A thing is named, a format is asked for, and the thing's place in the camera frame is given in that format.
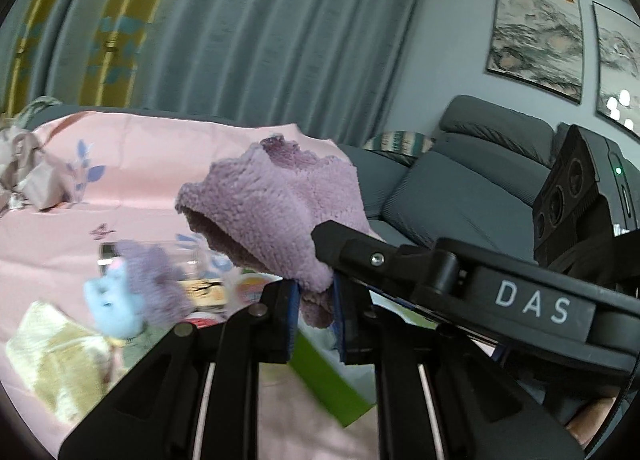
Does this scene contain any blue plush toy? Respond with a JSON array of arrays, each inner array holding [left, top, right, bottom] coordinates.
[[82, 260, 146, 341]]

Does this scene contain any purple fuzzy cloth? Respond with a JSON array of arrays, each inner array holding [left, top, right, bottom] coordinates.
[[120, 239, 197, 327]]

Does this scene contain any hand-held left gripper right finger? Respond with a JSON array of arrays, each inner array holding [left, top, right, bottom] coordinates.
[[330, 275, 586, 460]]

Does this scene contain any pink printed bedsheet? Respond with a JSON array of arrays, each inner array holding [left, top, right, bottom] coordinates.
[[0, 110, 501, 460]]

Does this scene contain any metal cylinder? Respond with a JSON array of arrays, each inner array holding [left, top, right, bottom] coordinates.
[[97, 241, 120, 267]]

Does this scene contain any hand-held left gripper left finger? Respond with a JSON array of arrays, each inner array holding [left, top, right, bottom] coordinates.
[[57, 280, 301, 460]]

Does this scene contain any green box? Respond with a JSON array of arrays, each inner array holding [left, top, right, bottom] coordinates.
[[290, 331, 377, 429]]

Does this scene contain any yellow patterned curtain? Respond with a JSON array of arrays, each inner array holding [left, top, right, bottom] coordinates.
[[7, 0, 198, 108]]

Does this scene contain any grey sofa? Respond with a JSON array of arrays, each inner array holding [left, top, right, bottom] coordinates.
[[340, 95, 640, 291]]

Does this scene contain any crumpled beige cloth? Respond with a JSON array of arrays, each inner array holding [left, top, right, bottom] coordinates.
[[0, 95, 78, 215]]

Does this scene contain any striped cushion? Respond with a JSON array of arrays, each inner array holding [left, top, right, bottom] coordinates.
[[362, 130, 436, 167]]

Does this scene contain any round pink label tin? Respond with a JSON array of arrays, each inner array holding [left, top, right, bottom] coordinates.
[[234, 274, 278, 312]]

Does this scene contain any yellow label packet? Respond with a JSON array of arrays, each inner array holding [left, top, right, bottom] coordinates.
[[184, 279, 232, 315]]

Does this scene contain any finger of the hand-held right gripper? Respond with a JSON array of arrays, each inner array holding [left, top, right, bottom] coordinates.
[[311, 219, 462, 298]]

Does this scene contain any yellow towel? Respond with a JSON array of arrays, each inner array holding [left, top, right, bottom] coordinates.
[[5, 301, 119, 424]]

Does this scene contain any person's right hand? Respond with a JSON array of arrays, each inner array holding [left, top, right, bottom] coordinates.
[[565, 396, 617, 447]]

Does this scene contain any clear plastic packet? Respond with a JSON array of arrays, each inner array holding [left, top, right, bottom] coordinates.
[[174, 234, 236, 286]]

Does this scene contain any purple fleece cloth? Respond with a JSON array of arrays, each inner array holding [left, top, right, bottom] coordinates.
[[175, 136, 373, 329]]

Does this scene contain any framed landscape painting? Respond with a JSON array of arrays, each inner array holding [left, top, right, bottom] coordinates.
[[484, 0, 587, 105], [592, 0, 640, 135]]

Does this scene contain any grey curtain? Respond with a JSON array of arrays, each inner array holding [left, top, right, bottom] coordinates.
[[0, 0, 433, 146]]

